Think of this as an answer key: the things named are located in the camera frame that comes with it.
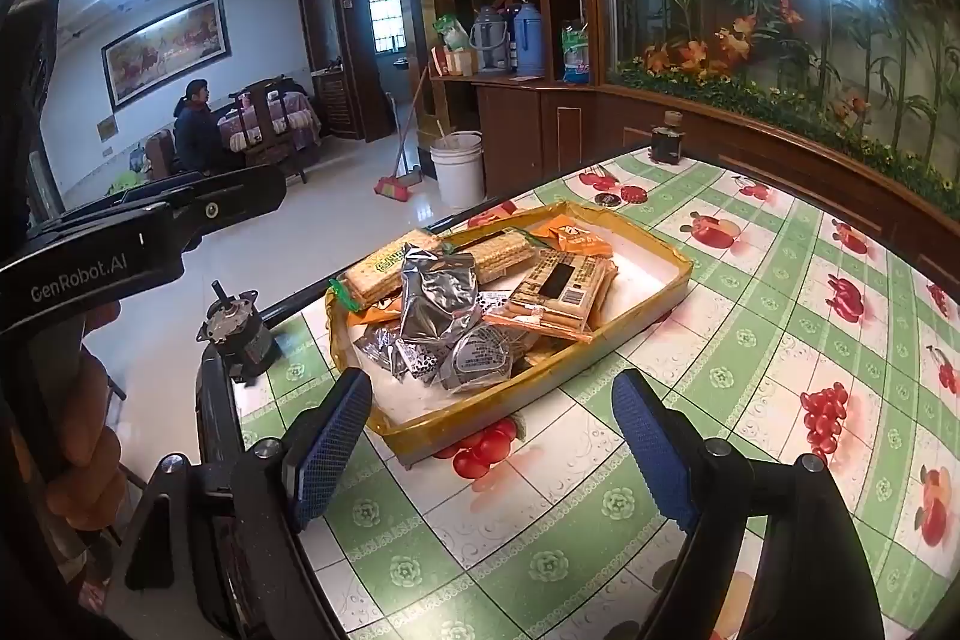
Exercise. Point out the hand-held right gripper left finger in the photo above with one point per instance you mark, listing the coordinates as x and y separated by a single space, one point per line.
330 452

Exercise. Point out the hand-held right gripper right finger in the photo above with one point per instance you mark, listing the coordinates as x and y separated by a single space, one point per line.
652 452

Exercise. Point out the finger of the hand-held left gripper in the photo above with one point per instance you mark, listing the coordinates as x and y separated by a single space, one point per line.
232 197
127 199

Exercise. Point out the person's left hand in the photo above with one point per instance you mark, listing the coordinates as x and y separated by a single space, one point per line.
86 430

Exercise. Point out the wooden chair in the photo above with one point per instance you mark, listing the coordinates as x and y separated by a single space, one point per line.
259 115

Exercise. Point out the dining table with cloth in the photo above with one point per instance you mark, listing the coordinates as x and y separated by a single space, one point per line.
292 115

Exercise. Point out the small silver snack packet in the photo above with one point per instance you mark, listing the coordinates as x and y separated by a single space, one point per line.
375 351

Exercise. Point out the small patterned snack packet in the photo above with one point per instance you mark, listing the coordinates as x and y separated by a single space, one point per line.
420 364

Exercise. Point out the small black electric motor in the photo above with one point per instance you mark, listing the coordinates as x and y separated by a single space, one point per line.
236 329

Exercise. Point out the small wooden cabinet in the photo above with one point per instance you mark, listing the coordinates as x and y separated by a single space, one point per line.
331 104

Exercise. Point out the small orange snack packet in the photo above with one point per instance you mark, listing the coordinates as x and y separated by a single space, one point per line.
375 314

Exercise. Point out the fruit print tablecloth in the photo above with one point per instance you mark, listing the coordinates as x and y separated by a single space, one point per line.
750 325

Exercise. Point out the green label cracker packet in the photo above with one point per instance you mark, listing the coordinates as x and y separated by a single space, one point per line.
375 280

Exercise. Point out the red broom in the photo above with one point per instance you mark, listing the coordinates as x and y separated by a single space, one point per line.
397 188

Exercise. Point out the yellow cardboard tray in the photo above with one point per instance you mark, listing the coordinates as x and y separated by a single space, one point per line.
637 280

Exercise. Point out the round sealed jelly cup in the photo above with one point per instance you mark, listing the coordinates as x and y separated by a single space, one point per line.
476 359

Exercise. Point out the silver foil packet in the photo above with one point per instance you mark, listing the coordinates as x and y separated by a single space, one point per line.
439 295

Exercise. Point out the black label biscuit packet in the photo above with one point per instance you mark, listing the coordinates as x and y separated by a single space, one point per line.
555 287

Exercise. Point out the white plastic bucket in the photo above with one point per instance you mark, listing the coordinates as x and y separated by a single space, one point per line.
457 175

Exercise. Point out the barred window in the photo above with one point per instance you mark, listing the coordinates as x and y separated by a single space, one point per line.
386 14

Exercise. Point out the clear cracker packet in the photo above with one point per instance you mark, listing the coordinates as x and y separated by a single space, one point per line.
502 254

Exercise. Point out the dark bottle cap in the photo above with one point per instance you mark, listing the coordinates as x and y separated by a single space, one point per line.
606 200

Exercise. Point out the red bottle cap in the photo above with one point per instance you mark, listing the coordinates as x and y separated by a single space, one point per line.
632 192

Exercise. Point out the green and white bag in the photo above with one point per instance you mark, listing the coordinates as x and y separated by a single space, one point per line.
452 33

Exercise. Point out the wooden display cabinet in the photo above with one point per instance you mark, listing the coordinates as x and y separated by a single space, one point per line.
517 123

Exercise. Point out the grey thermos flask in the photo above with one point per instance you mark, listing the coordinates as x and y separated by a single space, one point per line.
487 40

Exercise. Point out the dark glass bottle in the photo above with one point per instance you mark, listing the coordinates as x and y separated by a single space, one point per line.
666 141

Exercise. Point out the blue thermos flask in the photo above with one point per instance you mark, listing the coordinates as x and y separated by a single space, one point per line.
528 40

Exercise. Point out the green plastic bag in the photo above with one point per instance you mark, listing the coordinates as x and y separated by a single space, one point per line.
575 54

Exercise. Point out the small wall plaque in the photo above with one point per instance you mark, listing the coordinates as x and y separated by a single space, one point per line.
107 129

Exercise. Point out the framed wall painting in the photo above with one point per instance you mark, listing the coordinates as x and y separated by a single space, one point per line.
165 48

